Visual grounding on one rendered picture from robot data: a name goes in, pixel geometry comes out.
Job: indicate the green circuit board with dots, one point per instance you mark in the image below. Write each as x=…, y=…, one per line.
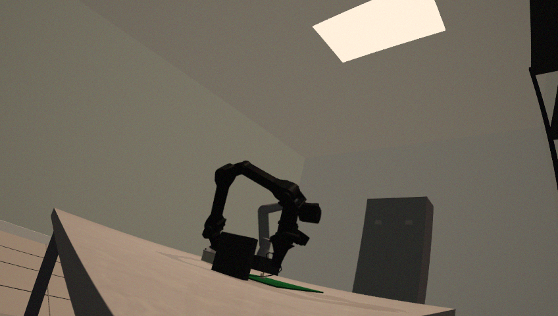
x=279, y=284

